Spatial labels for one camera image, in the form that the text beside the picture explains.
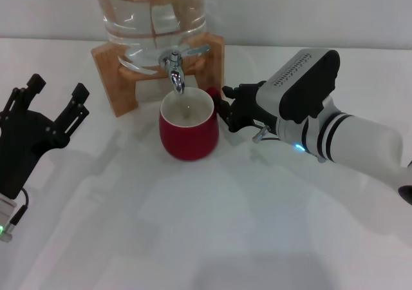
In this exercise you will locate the chrome faucet with lever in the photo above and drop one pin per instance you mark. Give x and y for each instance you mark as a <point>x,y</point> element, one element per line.
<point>177,77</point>

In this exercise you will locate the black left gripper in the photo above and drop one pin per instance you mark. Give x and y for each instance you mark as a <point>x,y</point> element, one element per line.
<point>22,141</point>

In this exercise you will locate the wooden dispenser stand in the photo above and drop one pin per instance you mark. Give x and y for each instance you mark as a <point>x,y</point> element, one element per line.
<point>112,87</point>

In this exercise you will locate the glass water dispenser jar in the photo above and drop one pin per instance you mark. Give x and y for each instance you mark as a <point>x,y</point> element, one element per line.
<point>145,22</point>

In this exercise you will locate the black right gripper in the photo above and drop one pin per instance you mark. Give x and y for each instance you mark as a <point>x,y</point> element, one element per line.
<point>251,112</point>

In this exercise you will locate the red ceramic cup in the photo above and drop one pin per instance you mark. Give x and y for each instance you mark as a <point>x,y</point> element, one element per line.
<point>186,141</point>

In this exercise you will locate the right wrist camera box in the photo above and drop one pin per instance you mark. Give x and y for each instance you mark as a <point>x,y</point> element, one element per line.
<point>299,74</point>

